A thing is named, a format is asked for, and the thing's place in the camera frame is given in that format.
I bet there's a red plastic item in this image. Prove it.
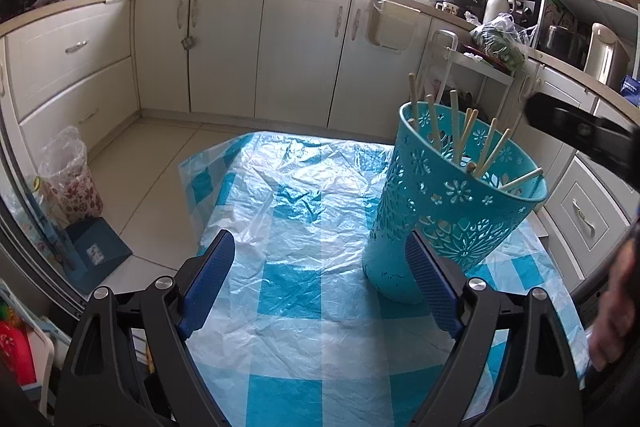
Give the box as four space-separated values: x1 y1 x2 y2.
0 319 38 388

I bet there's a white thermos jug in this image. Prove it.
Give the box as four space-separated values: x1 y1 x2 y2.
481 0 516 28

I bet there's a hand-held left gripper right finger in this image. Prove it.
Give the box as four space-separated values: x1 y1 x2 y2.
404 229 585 427

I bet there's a teal perforated plastic basket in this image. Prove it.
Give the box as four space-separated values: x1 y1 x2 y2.
361 101 549 305

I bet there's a person's right hand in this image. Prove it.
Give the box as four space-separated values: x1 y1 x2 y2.
589 251 640 370

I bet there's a white countertop shelf unit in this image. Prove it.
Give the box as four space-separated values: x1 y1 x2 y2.
535 0 640 78

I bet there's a white rack cart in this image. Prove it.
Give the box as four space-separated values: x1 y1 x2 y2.
422 29 531 142

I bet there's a blue package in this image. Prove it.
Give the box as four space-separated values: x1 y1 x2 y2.
620 76 640 108

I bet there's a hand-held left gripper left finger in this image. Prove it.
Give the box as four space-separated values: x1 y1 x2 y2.
57 229 236 427

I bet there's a bunch of wooden chopsticks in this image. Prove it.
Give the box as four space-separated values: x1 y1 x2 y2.
407 73 544 194

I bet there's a white electric water boiler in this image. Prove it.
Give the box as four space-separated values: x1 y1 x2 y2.
584 23 632 90

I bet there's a plastic bag of greens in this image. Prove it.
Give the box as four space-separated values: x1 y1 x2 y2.
467 13 531 72

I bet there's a steel pot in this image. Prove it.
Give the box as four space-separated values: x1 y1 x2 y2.
537 23 588 68

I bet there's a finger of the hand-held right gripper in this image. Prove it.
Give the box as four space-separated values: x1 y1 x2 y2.
525 91 640 188

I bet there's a white hanging bin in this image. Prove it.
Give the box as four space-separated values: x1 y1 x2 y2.
369 0 422 54

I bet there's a blue white checked plastic tablecloth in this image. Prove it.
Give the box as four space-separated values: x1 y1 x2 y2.
179 132 591 427

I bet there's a blue dustpan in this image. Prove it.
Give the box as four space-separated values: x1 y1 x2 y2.
64 217 133 290

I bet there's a cream drawer cabinet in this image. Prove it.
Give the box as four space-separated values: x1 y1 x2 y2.
520 52 640 288
0 0 143 168

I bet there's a cream door cabinet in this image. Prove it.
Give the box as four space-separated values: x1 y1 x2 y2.
132 0 433 130

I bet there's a floral trash bin with bag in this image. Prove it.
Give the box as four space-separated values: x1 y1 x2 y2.
37 126 104 228

